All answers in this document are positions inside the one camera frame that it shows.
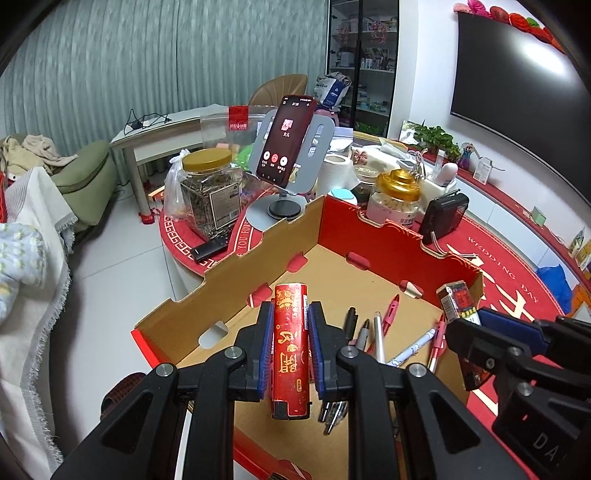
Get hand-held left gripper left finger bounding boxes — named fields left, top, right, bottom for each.
left=51, top=301, right=275, bottom=480

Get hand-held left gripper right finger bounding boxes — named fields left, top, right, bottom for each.
left=308, top=301, right=527, bottom=480

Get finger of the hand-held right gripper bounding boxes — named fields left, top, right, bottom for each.
left=477, top=308, right=591, bottom=357
left=444, top=318, right=539, bottom=393

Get red gold-print packet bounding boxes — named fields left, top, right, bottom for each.
left=271, top=283, right=312, bottom=421

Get red pen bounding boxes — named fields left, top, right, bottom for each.
left=427, top=316, right=448, bottom=372

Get grey black pen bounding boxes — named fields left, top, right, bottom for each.
left=323, top=318, right=371, bottom=435

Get white red cigarette pack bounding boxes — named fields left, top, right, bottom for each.
left=436, top=281, right=479, bottom=324

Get white silver pen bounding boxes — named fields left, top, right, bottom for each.
left=373, top=313, right=386, bottom=365

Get light blue pen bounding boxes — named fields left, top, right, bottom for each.
left=388, top=329, right=437, bottom=365

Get red cardboard box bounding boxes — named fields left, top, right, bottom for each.
left=131, top=195, right=485, bottom=480

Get pink pen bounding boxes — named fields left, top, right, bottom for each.
left=381, top=294, right=402, bottom=326

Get blue shopping bag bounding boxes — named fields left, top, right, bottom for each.
left=536, top=264, right=578, bottom=315

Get orange paper bag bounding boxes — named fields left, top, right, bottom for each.
left=570, top=286, right=591, bottom=321

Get red round table mat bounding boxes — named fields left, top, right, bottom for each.
left=159, top=134, right=591, bottom=480

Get black remote control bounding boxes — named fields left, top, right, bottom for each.
left=191, top=233, right=232, bottom=264

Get white cabinet with red top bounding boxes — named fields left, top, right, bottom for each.
left=397, top=138, right=591, bottom=273

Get black radio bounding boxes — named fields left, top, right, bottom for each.
left=418, top=194, right=471, bottom=245

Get grey phone stand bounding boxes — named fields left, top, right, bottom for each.
left=245, top=111, right=337, bottom=232

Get dark red slipper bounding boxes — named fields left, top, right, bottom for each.
left=100, top=374, right=148, bottom=414

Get gold-lid jar of seeds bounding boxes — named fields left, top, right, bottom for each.
left=180, top=148, right=243, bottom=241

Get gold-lid jar of white pieces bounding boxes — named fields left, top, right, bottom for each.
left=367, top=169, right=422, bottom=228

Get small white card box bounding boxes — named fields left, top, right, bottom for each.
left=475, top=158, right=497, bottom=185

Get toilet paper roll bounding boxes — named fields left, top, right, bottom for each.
left=318, top=154, right=356, bottom=199

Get clear plastic bag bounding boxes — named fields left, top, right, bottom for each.
left=164, top=148, right=192, bottom=220

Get white tissue pack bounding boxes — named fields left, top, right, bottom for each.
left=365, top=143, right=416, bottom=174

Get green potted plants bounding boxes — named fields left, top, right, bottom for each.
left=413, top=121, right=462, bottom=160

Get red-case smartphone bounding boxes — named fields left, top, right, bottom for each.
left=255, top=95, right=318, bottom=189

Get red-label zip bag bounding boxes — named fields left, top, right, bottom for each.
left=200, top=105, right=278, bottom=153

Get white fringed cloth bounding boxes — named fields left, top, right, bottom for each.
left=0, top=166, right=79, bottom=478

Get white desk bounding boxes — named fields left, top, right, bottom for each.
left=110, top=104, right=232, bottom=217

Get black television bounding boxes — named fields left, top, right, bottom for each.
left=450, top=11, right=591, bottom=192

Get green sofa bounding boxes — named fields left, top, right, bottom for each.
left=51, top=140, right=118, bottom=232

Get blue white bag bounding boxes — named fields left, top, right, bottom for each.
left=314, top=71, right=352, bottom=109

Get tan plastic chair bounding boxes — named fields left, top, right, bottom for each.
left=248, top=73, right=309, bottom=107

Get pale floral cloth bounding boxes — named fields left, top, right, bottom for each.
left=0, top=222, right=47, bottom=324

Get glass door cabinet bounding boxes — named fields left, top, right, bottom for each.
left=325, top=0, right=400, bottom=137

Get beige clothes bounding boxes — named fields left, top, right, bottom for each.
left=0, top=134, right=79, bottom=174

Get colourful paper ball garland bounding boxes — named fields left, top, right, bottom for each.
left=452, top=0, right=566, bottom=54

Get grey green curtain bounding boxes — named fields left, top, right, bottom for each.
left=0, top=0, right=331, bottom=148

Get black charger cable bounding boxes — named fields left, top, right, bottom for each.
left=124, top=109, right=172, bottom=130

